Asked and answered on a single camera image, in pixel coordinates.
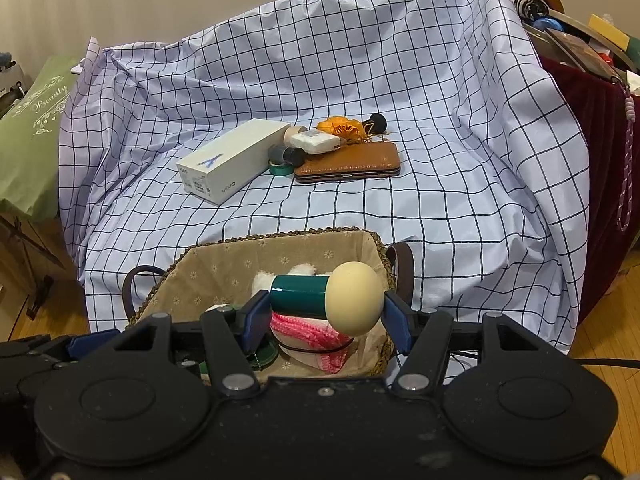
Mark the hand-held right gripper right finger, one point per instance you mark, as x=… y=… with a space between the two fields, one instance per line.
x=397 y=322

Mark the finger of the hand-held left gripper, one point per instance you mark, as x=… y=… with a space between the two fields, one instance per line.
x=87 y=342

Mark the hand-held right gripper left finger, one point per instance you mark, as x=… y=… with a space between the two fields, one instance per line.
x=257 y=317

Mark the white fluffy plush toy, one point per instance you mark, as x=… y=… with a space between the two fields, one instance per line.
x=262 y=280

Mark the pink and white crochet piece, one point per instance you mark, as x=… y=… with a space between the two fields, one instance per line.
x=310 y=332

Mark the woven basket with floral liner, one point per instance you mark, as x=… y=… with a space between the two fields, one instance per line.
x=220 y=265

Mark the green tape roll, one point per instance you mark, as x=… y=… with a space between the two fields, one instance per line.
x=280 y=171

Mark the black grey-capped bottle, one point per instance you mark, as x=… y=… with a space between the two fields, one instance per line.
x=290 y=156

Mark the white cotton pad packet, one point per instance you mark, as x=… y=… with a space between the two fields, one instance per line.
x=315 y=142

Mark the beige tape roll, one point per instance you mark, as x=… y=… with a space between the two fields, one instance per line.
x=291 y=135

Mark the black round object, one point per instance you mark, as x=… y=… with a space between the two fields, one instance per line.
x=377 y=122

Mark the orange embroidered pouch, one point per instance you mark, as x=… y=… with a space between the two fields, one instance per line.
x=340 y=127

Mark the black metal stand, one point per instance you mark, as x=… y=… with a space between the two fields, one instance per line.
x=42 y=292

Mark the wooden table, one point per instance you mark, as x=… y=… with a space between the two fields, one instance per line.
x=10 y=280

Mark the white phone box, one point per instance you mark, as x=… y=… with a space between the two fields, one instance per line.
x=225 y=165

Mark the brown leather wallet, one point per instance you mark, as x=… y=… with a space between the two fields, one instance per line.
x=350 y=162

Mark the green printed pillow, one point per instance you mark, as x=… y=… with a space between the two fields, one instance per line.
x=30 y=160

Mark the checked lilac bed sheet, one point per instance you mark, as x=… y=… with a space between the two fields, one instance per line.
x=425 y=110

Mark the dark red velvet cloth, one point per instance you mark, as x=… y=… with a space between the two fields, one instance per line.
x=600 y=160

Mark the blue round object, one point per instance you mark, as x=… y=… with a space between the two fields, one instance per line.
x=544 y=25

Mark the striped dark cloth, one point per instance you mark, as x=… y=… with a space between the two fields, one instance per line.
x=532 y=6

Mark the yellow box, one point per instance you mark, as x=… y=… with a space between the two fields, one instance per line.
x=607 y=30

